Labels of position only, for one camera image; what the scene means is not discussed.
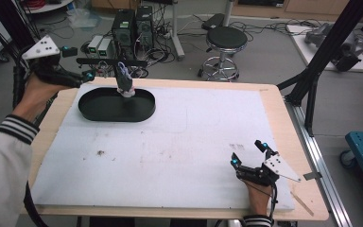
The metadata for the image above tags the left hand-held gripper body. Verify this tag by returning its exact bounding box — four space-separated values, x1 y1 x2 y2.
21 34 83 89

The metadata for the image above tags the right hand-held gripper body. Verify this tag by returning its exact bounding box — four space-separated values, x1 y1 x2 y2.
236 153 303 187

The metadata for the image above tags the black oval tray hanger stand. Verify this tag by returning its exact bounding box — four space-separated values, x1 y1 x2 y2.
75 57 157 123

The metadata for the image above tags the person's right hand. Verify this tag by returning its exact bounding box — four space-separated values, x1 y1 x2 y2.
244 181 274 218

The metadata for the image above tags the person's left hand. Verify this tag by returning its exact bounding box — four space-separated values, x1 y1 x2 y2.
11 74 74 123

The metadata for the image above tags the small white power box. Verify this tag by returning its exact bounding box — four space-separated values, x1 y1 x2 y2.
87 34 104 55
96 37 113 59

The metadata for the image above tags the grey tape strip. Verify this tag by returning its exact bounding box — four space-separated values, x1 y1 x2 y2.
302 171 323 182

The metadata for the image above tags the wooden stick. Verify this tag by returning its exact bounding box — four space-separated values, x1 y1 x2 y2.
290 191 315 218

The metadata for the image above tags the white foam mat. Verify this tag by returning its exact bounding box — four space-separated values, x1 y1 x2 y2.
31 83 296 212

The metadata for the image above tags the black computer tower green label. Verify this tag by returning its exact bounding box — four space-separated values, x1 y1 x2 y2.
111 9 137 61

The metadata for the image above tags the black round stool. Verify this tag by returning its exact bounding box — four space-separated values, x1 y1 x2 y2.
198 26 249 82

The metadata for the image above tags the grey robot part on board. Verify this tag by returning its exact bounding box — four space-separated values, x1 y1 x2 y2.
285 22 363 74

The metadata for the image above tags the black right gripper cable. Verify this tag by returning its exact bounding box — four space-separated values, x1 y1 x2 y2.
268 183 280 227

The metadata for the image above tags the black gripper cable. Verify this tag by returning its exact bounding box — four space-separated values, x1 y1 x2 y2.
268 183 280 227
11 51 49 227

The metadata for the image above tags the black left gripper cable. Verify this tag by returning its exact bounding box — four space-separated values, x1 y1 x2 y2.
11 51 49 227

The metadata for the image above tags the aluminium rail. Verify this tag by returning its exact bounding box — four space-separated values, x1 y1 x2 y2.
284 94 354 227

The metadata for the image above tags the black metal frame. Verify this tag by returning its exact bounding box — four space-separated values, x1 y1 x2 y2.
276 0 363 137

